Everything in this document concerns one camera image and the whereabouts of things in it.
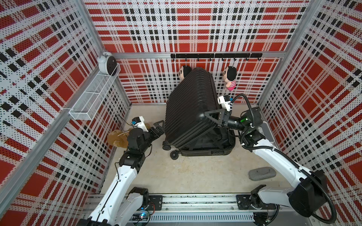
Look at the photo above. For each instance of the hanging doll pink shorts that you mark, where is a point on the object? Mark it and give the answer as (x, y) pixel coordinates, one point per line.
(229, 76)

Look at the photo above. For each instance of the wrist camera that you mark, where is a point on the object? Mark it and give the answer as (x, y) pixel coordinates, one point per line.
(139, 123)
(225, 102)

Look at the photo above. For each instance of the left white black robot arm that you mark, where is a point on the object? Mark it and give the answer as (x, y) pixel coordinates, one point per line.
(118, 186)

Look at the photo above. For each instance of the brown teddy bear plush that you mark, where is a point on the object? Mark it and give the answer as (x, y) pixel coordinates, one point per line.
(118, 138)

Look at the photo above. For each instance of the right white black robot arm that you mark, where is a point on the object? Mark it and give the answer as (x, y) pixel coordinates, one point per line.
(308, 194)

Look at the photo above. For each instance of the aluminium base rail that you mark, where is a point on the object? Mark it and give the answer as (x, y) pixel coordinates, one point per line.
(189, 209)

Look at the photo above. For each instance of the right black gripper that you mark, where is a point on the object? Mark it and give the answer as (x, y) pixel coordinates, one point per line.
(223, 115)

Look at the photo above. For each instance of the black ribbed hard-shell suitcase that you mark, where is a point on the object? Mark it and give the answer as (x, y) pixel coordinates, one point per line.
(186, 127)

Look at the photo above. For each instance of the white wire mesh shelf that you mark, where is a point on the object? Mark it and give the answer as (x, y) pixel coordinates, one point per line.
(88, 104)

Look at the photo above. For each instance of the black wall hook rail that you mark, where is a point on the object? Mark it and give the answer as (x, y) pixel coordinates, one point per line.
(216, 55)

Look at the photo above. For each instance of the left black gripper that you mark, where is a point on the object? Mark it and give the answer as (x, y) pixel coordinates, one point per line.
(160, 131)

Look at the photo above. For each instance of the grey cloth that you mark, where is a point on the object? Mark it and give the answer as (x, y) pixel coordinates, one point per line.
(261, 173)

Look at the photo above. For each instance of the white alarm clock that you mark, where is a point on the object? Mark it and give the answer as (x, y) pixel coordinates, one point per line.
(107, 63)

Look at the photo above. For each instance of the hanging doll blue shorts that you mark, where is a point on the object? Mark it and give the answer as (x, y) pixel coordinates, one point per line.
(183, 72)

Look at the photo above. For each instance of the white tissue box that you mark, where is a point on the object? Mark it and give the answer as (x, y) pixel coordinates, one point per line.
(265, 129)

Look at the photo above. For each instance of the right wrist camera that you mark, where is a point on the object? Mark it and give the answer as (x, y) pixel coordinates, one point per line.
(225, 102)

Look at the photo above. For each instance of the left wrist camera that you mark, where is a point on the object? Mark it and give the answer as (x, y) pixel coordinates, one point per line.
(139, 123)

